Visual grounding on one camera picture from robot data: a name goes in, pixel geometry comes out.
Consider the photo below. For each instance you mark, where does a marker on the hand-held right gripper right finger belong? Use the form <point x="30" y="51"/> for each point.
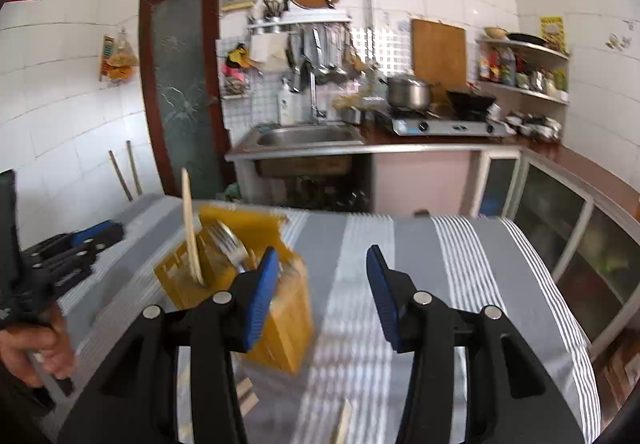
<point x="382" y="294"/>

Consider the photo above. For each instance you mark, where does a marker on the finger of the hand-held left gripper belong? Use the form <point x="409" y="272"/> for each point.
<point x="60" y="270"/>
<point x="97" y="233"/>

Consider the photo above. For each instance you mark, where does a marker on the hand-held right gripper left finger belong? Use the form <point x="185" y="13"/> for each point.
<point x="260" y="294"/>

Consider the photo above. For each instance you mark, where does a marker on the yellow perforated utensil holder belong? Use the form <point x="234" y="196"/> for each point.
<point x="290" y="324"/>

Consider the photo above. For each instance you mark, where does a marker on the row of hanging kitchen utensils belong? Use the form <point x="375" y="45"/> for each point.
<point x="320" y="49"/>

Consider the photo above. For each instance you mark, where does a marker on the person's left hand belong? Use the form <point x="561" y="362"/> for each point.
<point x="45" y="339"/>

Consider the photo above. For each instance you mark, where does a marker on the leaning wooden stick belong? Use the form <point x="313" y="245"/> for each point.
<point x="121" y="176"/>
<point x="134" y="169"/>

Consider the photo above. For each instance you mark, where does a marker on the grey striped tablecloth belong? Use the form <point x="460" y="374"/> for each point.
<point x="450" y="264"/>

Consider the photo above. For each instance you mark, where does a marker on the steel kitchen sink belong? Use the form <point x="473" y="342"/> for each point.
<point x="305" y="136"/>

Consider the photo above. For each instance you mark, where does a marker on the steel gas stove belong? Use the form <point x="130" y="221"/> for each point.
<point x="440" y="126"/>

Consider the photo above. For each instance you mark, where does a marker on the hanging plastic bag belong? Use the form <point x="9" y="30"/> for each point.
<point x="122" y="56"/>

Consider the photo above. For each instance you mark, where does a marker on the dark wooden glass door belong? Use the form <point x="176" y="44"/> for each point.
<point x="180" y="74"/>

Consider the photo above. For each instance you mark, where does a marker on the kitchen counter cabinet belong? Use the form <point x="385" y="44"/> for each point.
<point x="545" y="204"/>

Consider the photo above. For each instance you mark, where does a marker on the white soap bottle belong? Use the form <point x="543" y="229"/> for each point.
<point x="286" y="106"/>

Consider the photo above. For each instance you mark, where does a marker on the steel cooking pot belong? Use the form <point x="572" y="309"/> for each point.
<point x="407" y="94"/>

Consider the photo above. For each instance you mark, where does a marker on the black wok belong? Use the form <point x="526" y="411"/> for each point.
<point x="470" y="103"/>

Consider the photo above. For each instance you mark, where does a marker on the cluster of small bowls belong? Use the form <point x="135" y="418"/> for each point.
<point x="535" y="124"/>

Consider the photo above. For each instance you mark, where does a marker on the white hanging cloth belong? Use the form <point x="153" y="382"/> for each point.
<point x="267" y="49"/>

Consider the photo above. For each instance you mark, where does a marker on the rectangular wooden cutting board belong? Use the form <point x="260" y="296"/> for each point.
<point x="440" y="51"/>

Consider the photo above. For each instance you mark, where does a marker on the row of condiment bottles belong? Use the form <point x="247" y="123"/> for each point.
<point x="505" y="66"/>

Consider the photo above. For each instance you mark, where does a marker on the cutlery drainer cup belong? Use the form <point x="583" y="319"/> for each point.
<point x="272" y="11"/>

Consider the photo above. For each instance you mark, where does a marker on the beige bowl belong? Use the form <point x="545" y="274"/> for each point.
<point x="495" y="33"/>

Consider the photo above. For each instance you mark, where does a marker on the black pan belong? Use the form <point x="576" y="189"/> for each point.
<point x="525" y="39"/>

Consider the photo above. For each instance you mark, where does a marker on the white corner wall shelf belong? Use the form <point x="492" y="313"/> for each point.
<point x="530" y="92"/>

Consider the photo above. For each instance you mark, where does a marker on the steel wall rack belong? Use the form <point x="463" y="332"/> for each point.
<point x="300" y="19"/>

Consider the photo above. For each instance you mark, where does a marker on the bird wall sticker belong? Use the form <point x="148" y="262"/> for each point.
<point x="617" y="41"/>

